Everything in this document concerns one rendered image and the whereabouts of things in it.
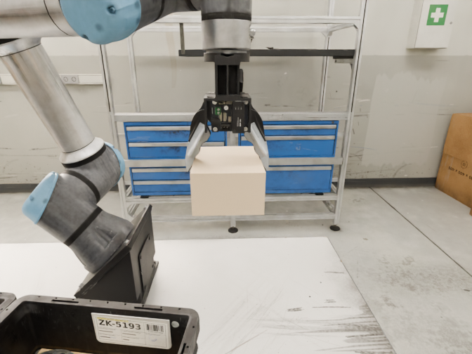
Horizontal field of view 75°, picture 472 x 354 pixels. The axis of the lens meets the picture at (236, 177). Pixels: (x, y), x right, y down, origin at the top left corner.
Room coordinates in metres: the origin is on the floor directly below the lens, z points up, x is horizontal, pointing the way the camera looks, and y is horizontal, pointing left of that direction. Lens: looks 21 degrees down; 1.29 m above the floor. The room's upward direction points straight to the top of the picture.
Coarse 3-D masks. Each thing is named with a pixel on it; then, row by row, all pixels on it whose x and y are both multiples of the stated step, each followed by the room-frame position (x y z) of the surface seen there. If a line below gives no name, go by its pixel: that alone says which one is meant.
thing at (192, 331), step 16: (16, 304) 0.38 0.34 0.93; (48, 304) 0.38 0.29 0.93; (64, 304) 0.38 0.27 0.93; (80, 304) 0.38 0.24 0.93; (96, 304) 0.38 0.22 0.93; (112, 304) 0.38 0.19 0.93; (128, 304) 0.38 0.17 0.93; (144, 304) 0.38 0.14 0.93; (0, 320) 0.34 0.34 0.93; (192, 320) 0.34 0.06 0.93; (192, 336) 0.32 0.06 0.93; (192, 352) 0.31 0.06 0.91
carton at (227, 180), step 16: (208, 160) 0.52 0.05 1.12; (224, 160) 0.52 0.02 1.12; (240, 160) 0.52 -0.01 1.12; (256, 160) 0.52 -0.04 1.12; (192, 176) 0.45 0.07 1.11; (208, 176) 0.45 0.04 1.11; (224, 176) 0.45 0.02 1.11; (240, 176) 0.45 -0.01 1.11; (256, 176) 0.46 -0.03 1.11; (192, 192) 0.45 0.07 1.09; (208, 192) 0.45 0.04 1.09; (224, 192) 0.45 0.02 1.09; (240, 192) 0.45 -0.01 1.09; (256, 192) 0.46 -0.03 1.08; (192, 208) 0.45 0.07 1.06; (208, 208) 0.45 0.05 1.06; (224, 208) 0.45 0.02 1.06; (240, 208) 0.45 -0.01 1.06; (256, 208) 0.46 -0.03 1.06
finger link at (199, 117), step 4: (200, 108) 0.53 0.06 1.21; (196, 112) 0.52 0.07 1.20; (200, 112) 0.52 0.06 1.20; (196, 116) 0.52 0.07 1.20; (200, 116) 0.52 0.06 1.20; (192, 120) 0.52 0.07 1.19; (196, 120) 0.52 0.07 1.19; (200, 120) 0.52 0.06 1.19; (192, 124) 0.52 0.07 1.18; (196, 124) 0.52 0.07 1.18; (192, 128) 0.53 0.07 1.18; (196, 128) 0.52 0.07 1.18; (192, 132) 0.52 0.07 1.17; (188, 140) 0.52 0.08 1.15
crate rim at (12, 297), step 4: (0, 292) 0.40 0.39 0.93; (4, 292) 0.40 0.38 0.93; (8, 292) 0.40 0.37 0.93; (0, 296) 0.39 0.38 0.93; (4, 296) 0.39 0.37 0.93; (8, 296) 0.39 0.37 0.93; (12, 296) 0.39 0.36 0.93; (0, 300) 0.39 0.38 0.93; (4, 300) 0.39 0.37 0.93; (8, 300) 0.38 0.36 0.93; (12, 300) 0.38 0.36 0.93; (4, 304) 0.38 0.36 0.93; (8, 304) 0.38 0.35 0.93; (0, 308) 0.37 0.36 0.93; (4, 308) 0.37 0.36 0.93; (0, 312) 0.36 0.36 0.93
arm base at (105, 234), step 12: (96, 216) 0.65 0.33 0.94; (108, 216) 0.67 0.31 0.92; (84, 228) 0.62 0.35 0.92; (96, 228) 0.63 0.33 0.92; (108, 228) 0.64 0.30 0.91; (120, 228) 0.65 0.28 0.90; (132, 228) 0.67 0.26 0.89; (72, 240) 0.61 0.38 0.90; (84, 240) 0.61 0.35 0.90; (96, 240) 0.61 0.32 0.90; (108, 240) 0.63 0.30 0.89; (120, 240) 0.63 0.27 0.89; (84, 252) 0.60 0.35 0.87; (96, 252) 0.60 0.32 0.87; (108, 252) 0.60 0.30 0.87; (84, 264) 0.63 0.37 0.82; (96, 264) 0.59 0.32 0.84
